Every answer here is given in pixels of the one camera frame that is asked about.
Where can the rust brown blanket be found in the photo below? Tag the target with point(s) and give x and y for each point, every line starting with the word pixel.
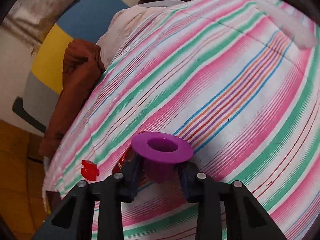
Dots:
pixel 82 68

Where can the red metallic cylinder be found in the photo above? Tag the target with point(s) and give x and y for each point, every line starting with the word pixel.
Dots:
pixel 127 156

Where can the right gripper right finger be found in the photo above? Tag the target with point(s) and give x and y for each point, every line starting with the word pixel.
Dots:
pixel 187 172

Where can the purple plastic hat toy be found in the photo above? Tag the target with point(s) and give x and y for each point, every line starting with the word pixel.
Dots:
pixel 161 152

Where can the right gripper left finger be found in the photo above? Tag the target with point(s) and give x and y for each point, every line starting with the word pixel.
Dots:
pixel 132 171

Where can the blue yellow grey headboard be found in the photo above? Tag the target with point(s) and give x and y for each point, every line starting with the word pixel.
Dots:
pixel 84 19

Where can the pale pink pillow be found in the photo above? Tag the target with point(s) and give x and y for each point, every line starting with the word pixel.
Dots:
pixel 122 25

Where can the striped pink green bedspread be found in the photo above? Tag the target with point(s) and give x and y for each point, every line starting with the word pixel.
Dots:
pixel 220 75

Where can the translucent white plastic case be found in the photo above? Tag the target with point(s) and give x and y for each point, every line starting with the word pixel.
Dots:
pixel 302 37

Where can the beige patterned curtain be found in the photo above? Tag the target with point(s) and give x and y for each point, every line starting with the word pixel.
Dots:
pixel 30 21

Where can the small red plastic piece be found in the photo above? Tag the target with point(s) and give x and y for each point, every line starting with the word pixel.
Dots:
pixel 89 170

